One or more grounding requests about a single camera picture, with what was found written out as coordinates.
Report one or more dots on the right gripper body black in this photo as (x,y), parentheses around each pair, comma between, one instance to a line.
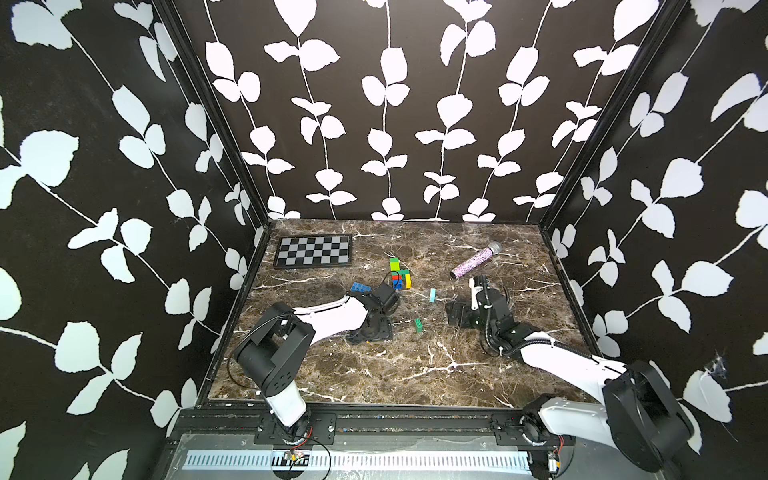
(469,317)

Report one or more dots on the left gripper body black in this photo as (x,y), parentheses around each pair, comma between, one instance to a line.
(382,330)

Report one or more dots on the light blue long lego brick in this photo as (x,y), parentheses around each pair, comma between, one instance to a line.
(359,288)

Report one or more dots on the dark green long lego brick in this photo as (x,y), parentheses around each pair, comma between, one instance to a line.
(400,275)

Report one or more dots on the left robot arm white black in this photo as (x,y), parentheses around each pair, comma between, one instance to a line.
(274,350)

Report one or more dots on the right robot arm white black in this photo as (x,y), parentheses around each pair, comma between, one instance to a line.
(631,408)

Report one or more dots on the purple glitter microphone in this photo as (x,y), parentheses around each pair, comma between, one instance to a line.
(479,258)

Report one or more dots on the black white checkerboard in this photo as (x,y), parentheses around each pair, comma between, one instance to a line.
(315,251)

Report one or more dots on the white perforated strip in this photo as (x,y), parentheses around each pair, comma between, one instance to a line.
(321,461)

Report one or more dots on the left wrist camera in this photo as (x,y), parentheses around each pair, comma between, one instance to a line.
(385,298)

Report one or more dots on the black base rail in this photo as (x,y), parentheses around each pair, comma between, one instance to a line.
(329,422)

